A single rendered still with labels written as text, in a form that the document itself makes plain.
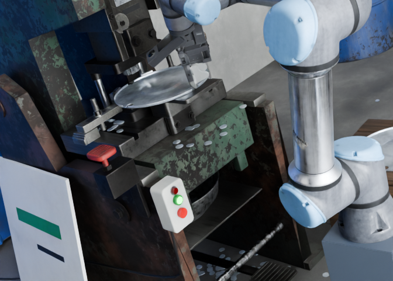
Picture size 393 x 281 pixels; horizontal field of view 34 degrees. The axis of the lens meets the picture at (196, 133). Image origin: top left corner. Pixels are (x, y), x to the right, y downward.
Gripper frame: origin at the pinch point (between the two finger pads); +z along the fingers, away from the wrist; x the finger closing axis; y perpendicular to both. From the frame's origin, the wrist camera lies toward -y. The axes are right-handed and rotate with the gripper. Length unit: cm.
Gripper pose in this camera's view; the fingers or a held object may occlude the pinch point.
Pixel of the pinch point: (192, 85)
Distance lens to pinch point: 179.1
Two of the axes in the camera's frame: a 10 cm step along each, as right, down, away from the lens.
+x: -1.5, -6.5, 7.4
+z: 2.4, 7.1, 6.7
